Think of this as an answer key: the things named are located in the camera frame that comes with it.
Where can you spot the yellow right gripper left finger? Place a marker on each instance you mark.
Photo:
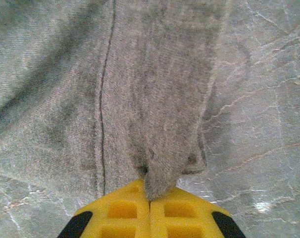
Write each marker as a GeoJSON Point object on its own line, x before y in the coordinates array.
{"type": "Point", "coordinates": [122, 213]}

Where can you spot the grey cloth garment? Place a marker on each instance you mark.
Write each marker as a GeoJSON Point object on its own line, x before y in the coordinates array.
{"type": "Point", "coordinates": [140, 86]}

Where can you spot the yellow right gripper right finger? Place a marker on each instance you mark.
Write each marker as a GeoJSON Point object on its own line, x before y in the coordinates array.
{"type": "Point", "coordinates": [179, 213]}

